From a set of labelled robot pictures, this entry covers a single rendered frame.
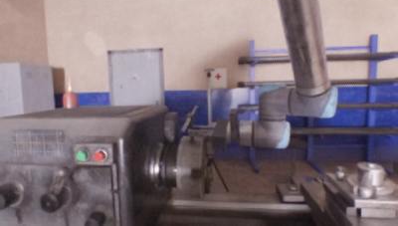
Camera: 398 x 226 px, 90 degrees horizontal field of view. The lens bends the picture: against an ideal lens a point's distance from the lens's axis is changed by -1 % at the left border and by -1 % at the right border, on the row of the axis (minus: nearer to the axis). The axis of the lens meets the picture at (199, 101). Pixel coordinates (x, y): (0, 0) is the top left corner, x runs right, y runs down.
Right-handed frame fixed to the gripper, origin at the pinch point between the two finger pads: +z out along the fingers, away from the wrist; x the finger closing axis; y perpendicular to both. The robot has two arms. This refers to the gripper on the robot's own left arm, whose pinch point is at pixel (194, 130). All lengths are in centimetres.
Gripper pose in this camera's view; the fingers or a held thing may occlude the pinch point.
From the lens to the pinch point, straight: 80.5
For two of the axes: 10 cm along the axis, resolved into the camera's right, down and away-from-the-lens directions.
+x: 2.6, -4.0, 8.8
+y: 1.1, 9.2, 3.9
